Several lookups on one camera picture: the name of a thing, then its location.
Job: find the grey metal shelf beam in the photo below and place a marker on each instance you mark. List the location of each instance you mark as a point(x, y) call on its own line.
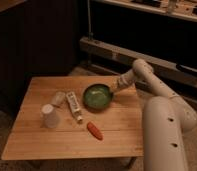
point(125, 56)

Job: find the white paper cup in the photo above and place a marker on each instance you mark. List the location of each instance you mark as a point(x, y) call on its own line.
point(49, 115)

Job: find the orange carrot toy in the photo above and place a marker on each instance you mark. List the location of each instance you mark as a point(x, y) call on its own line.
point(94, 131)

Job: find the clear plastic cup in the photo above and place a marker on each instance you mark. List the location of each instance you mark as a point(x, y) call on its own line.
point(58, 98)

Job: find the green ceramic bowl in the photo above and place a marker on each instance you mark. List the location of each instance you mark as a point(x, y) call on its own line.
point(97, 96)

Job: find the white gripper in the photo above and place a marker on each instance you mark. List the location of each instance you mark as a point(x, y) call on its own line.
point(121, 84)

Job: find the white toothpaste tube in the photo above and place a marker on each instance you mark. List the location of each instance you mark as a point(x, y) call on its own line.
point(74, 106)

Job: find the black tray on shelf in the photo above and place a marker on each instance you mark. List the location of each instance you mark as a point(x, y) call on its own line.
point(186, 70)

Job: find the vertical metal pole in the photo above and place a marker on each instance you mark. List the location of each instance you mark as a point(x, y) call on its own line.
point(90, 33)

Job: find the upper wooden shelf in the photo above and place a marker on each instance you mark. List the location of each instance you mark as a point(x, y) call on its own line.
point(180, 9)

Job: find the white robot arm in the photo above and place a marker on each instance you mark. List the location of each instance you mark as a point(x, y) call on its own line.
point(166, 116)

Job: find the wooden table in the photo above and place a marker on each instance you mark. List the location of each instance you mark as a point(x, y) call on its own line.
point(120, 124)

